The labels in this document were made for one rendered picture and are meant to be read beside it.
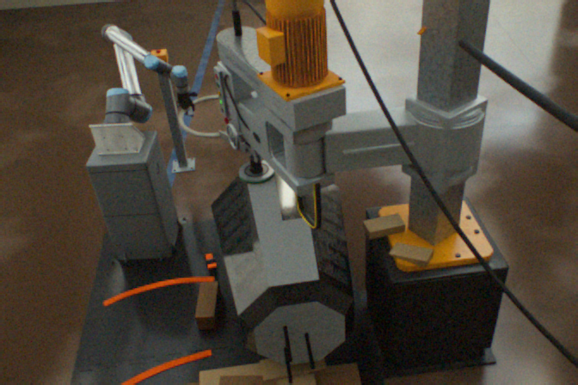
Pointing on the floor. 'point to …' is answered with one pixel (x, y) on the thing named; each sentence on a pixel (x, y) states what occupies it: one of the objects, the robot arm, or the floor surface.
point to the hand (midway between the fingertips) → (190, 114)
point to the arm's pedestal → (137, 200)
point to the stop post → (174, 120)
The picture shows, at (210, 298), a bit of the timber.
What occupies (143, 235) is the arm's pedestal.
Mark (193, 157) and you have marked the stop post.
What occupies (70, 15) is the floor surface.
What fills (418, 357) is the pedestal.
